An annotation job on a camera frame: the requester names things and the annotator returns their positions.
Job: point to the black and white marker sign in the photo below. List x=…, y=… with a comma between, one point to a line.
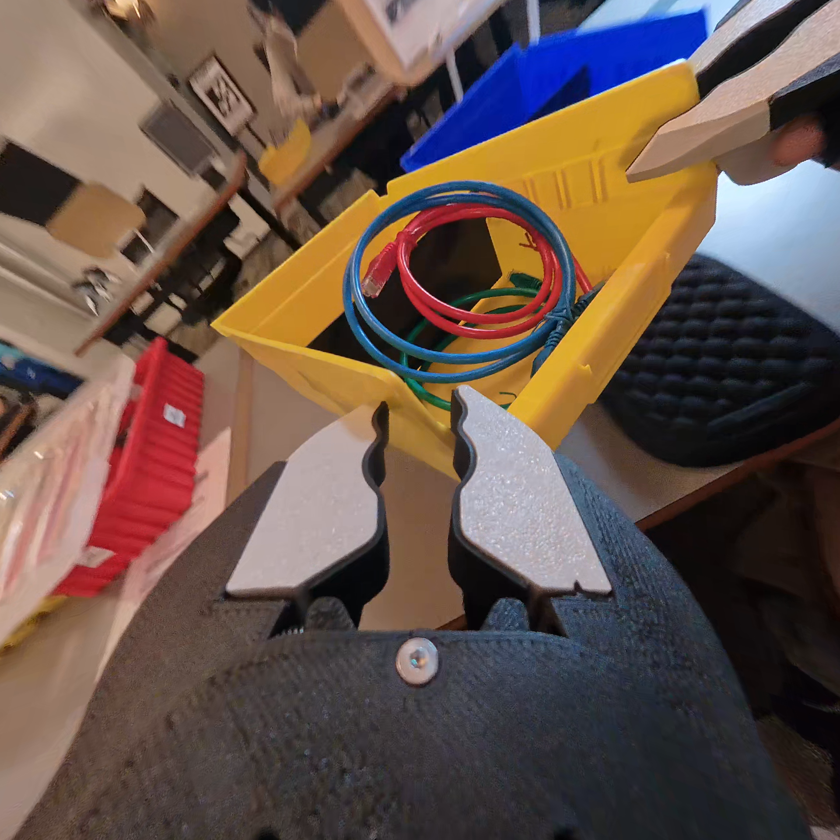
x=223, y=95

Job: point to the yellow plastic bin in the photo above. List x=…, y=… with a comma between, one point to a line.
x=590, y=151

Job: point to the clear plastic bag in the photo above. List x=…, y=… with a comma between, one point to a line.
x=52, y=499

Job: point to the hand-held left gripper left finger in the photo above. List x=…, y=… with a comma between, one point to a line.
x=308, y=505

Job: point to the grey box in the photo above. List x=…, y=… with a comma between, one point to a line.
x=177, y=138

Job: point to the black quilted cushion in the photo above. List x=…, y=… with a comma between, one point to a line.
x=722, y=367

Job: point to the brown edged table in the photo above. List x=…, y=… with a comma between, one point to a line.
x=164, y=253

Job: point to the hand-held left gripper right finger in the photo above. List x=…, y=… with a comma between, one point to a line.
x=518, y=499

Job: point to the small yellow bin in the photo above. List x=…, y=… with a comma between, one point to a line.
x=285, y=157

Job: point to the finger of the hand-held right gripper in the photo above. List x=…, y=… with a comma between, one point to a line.
x=741, y=33
x=709, y=131

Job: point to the tan chair backrest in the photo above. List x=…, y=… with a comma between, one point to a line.
x=98, y=220

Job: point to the person's right hand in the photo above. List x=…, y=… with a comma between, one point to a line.
x=797, y=141

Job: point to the red ribbed plastic crate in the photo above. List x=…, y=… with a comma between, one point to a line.
x=151, y=446

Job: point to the blue plastic bin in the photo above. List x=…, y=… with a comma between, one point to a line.
x=472, y=124

